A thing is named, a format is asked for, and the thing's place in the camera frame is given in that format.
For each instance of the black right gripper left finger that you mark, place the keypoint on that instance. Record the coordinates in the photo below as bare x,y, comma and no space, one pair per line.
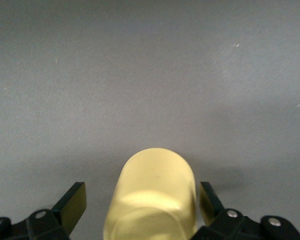
71,207

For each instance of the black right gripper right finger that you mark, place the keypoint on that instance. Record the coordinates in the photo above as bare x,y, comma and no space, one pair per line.
211,206

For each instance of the yellow plastic cup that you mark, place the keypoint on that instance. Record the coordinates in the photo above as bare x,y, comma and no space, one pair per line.
152,187

